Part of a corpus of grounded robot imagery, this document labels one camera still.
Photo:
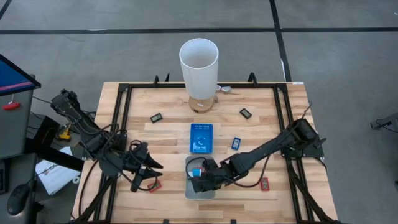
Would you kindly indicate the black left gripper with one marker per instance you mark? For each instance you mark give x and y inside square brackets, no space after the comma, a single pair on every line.
[138,161]

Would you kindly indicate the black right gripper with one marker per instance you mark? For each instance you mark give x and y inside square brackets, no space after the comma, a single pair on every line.
[214,176]

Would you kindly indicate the white red charger block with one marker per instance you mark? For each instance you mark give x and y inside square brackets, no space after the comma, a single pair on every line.
[202,169]

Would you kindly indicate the red digital display module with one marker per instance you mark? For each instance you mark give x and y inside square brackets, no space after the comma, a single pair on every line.
[154,186]
[265,184]

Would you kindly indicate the black digital display module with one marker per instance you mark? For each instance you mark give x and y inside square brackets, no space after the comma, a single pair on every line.
[156,118]
[245,113]

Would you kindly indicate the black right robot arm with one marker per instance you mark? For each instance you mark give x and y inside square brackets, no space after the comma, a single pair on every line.
[270,146]

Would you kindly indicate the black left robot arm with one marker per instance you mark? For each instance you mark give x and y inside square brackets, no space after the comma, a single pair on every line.
[84,124]

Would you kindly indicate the dark office desk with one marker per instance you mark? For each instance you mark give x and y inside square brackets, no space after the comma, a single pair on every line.
[9,168]

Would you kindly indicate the white plastic bin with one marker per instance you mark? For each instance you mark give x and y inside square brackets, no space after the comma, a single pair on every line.
[200,195]

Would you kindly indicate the blue plastic basket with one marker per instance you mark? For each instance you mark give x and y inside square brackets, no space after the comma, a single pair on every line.
[201,137]

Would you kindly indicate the blue digital display module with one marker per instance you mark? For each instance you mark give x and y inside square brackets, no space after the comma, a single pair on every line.
[236,143]

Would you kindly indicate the yellow hand tool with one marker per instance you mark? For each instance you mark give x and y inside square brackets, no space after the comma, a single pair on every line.
[64,135]

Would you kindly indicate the white printed booklet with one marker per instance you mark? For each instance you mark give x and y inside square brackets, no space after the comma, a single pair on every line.
[53,177]

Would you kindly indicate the white shade table lamp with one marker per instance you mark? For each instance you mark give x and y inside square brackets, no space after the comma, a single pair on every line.
[199,71]

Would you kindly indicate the black floor stand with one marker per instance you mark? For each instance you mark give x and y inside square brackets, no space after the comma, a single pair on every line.
[46,152]

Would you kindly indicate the white label sticker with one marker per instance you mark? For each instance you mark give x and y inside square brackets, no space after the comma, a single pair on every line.
[298,83]

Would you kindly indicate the black computer mouse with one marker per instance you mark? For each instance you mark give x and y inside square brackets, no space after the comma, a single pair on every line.
[18,199]

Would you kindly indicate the grey cabinet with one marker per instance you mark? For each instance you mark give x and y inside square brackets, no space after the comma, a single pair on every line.
[15,133]

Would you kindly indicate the monitor with blue screen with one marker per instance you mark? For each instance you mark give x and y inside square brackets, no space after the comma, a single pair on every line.
[12,77]

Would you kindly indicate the black frame clamp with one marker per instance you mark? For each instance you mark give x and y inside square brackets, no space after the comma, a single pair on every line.
[166,221]
[233,221]
[157,80]
[167,77]
[252,78]

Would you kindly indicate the black aluminium table frame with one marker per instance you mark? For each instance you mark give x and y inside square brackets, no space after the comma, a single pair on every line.
[149,86]

